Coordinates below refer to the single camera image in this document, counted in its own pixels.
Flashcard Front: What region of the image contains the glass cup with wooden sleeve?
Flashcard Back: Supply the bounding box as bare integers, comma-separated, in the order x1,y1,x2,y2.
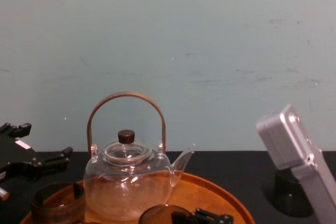
30,181,86,224

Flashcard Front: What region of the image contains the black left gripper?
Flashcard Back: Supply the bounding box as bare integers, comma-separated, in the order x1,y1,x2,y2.
0,122,74,183

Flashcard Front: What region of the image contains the right robot arm camera bracket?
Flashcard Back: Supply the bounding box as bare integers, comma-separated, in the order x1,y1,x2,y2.
256,104,336,224

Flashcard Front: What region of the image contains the round wooden tray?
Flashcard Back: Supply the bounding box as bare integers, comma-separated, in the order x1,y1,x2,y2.
19,170,254,224

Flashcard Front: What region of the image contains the dark smoked glass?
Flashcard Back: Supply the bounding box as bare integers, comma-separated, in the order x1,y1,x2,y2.
263,167,316,218

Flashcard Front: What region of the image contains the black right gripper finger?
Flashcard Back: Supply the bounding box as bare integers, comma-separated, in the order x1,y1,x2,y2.
172,207,235,224

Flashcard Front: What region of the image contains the black table cloth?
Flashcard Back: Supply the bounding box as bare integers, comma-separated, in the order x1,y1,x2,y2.
0,150,336,224

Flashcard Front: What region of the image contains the glass teapot with wooden handle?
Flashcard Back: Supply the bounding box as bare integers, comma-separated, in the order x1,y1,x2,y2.
83,91,195,221

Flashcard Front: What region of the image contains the glass lid with wooden knob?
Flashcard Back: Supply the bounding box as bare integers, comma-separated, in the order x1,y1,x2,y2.
103,129,153,165

